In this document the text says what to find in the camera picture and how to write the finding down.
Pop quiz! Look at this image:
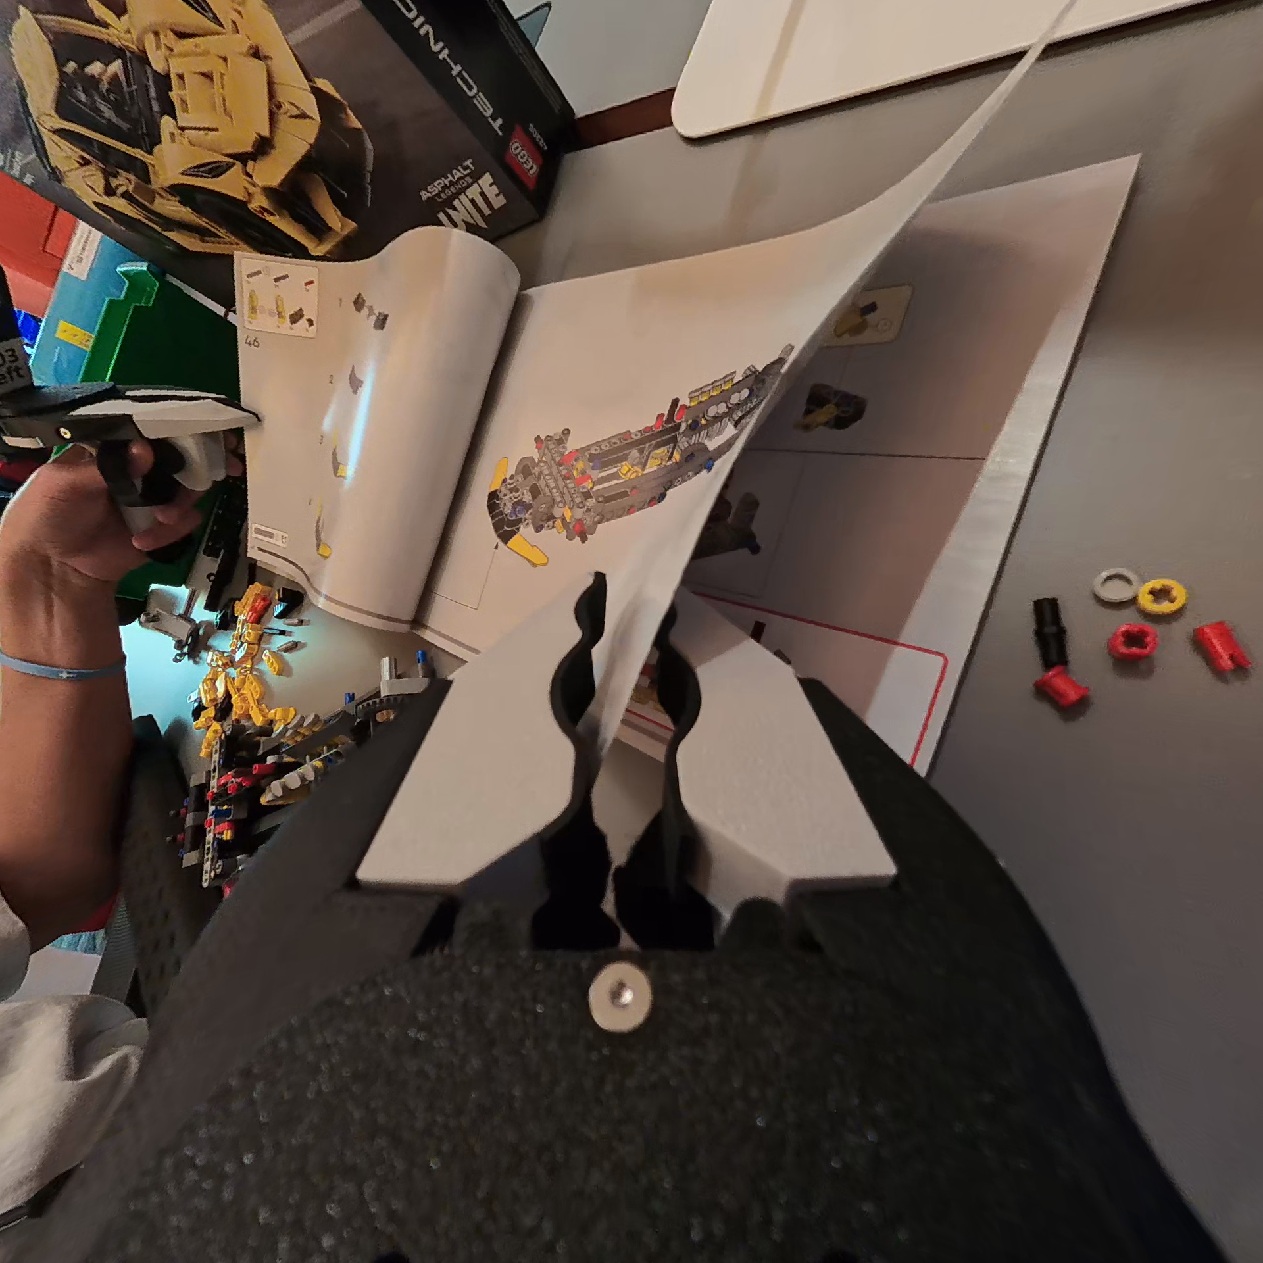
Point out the lego instruction booklet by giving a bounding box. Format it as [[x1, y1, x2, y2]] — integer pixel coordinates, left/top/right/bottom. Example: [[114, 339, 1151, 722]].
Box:
[[232, 0, 1145, 778]]

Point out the green plastic bin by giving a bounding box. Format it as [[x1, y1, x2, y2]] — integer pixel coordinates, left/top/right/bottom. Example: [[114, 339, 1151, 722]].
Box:
[[112, 262, 251, 625]]

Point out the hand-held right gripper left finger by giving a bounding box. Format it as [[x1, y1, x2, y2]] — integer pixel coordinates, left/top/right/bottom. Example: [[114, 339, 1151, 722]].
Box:
[[352, 571, 619, 950]]

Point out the light blue box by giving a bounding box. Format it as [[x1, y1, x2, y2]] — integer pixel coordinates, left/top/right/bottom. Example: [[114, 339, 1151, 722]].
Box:
[[28, 232, 165, 391]]

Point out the red lego pin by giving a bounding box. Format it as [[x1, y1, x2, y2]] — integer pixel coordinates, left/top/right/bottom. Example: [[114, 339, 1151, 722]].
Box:
[[1190, 617, 1254, 677]]

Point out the grey lego car chassis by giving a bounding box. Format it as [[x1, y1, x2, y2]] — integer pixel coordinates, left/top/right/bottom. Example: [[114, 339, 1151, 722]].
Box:
[[176, 651, 438, 890]]

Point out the person's left forearm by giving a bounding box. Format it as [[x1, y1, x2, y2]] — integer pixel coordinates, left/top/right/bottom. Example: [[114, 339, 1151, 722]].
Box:
[[0, 651, 135, 952]]

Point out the dark lego set box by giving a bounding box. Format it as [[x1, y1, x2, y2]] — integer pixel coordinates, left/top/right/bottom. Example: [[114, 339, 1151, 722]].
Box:
[[0, 0, 578, 266]]

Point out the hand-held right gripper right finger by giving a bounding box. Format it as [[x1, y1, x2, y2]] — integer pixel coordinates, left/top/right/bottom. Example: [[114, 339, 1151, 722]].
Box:
[[614, 589, 902, 950]]

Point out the pile of yellow lego pieces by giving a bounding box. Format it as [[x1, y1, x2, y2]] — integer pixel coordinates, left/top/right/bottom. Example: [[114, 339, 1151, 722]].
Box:
[[191, 582, 331, 756]]

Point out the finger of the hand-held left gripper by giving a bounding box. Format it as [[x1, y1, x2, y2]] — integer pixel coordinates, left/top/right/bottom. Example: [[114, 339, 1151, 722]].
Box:
[[84, 385, 264, 441]]

